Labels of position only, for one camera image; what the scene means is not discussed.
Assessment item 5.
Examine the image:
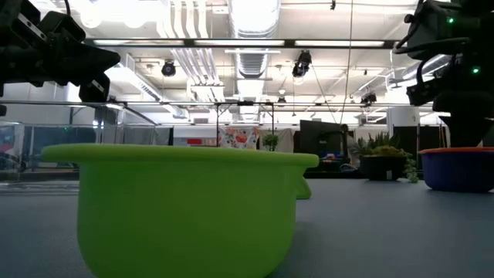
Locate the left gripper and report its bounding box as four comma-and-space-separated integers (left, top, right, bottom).
0, 39, 122, 103

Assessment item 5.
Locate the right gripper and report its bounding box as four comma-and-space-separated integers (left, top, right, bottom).
432, 53, 494, 148

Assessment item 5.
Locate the orange measuring cup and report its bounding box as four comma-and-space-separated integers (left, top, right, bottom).
418, 146, 494, 155

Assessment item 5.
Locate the green measuring cup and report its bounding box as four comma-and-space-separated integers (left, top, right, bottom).
41, 143, 320, 278

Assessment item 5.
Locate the black partition panel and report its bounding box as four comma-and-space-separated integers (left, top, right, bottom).
392, 124, 451, 174

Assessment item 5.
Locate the black planter with succulents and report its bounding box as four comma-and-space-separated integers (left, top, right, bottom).
349, 131, 421, 184

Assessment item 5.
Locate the black monitor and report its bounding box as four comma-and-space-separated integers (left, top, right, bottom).
299, 119, 350, 155

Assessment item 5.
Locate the floral cloth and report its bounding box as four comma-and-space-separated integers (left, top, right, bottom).
218, 126, 262, 150

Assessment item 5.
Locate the beige hanging cloth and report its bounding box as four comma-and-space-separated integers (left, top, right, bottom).
278, 128, 295, 153

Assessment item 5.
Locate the small potted plant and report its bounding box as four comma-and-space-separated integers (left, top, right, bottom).
262, 133, 280, 152

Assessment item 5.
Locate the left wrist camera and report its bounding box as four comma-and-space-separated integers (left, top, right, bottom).
38, 10, 86, 43

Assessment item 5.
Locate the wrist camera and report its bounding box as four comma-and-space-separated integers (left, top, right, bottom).
405, 76, 442, 107
38, 10, 86, 43

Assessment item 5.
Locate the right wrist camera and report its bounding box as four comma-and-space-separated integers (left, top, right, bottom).
405, 76, 442, 107

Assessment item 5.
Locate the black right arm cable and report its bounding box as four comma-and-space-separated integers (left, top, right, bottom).
393, 36, 474, 56

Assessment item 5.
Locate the black table edge rail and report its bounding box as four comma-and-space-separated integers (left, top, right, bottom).
303, 171, 425, 181

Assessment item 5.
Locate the thin hanging cable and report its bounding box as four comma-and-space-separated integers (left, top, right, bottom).
338, 0, 354, 125

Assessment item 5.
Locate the black metal stand frame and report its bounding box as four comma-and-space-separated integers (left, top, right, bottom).
215, 100, 276, 147

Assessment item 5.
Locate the grey horizontal rail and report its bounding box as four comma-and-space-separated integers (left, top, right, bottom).
115, 100, 435, 108

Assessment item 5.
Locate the black overhead frame bar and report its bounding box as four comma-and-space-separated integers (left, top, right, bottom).
83, 37, 401, 49

